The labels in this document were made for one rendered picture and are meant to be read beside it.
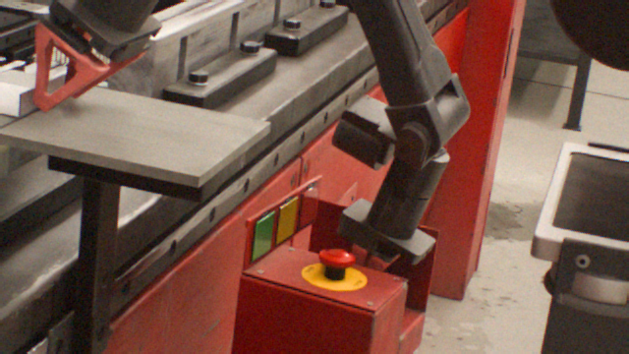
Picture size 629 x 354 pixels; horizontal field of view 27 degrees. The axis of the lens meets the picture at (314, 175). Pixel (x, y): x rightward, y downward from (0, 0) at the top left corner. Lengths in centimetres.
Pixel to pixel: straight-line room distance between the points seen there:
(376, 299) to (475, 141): 193
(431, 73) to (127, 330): 41
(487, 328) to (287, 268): 190
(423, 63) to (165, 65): 39
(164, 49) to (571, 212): 78
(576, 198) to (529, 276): 272
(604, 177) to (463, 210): 232
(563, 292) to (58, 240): 51
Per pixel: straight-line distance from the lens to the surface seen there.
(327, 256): 142
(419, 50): 138
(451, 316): 336
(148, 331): 141
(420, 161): 141
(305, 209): 155
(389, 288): 144
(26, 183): 127
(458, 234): 339
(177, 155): 107
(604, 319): 90
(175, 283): 146
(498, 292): 355
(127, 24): 111
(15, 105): 117
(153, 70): 160
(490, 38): 325
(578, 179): 103
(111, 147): 108
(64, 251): 120
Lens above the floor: 134
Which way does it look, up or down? 18 degrees down
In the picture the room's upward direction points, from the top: 8 degrees clockwise
